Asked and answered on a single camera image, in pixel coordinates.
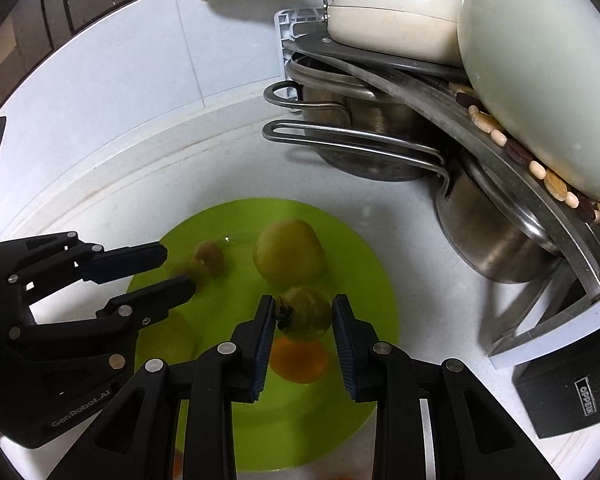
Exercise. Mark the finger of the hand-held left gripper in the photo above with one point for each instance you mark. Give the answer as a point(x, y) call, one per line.
point(165, 296)
point(130, 260)

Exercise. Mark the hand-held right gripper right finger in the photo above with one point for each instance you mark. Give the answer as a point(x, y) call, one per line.
point(344, 350)

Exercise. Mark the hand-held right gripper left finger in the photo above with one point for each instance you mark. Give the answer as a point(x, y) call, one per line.
point(265, 345)

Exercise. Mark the green plate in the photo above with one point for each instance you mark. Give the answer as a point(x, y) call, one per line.
point(370, 315)

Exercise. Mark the green apple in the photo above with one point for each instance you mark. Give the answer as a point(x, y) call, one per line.
point(172, 342)

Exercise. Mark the small green tomato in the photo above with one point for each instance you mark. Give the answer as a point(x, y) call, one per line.
point(307, 317)

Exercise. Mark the small brown fruit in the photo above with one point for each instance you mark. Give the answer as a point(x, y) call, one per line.
point(211, 257)

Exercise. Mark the yellow-green apple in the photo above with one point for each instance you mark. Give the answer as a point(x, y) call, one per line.
point(290, 252)

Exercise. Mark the small steel pot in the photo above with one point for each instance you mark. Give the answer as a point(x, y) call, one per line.
point(490, 240)

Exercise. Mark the black knife block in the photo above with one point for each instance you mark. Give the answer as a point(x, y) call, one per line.
point(555, 400)

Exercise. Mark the wooden bead trivet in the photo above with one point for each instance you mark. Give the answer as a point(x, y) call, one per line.
point(555, 187)

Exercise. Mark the grey corner pot rack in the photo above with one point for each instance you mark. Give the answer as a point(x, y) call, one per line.
point(355, 55)

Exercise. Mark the cream saucepan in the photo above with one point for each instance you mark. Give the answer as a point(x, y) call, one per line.
point(395, 15)

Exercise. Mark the pale green ceramic pot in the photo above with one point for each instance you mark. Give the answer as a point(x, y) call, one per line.
point(530, 60)

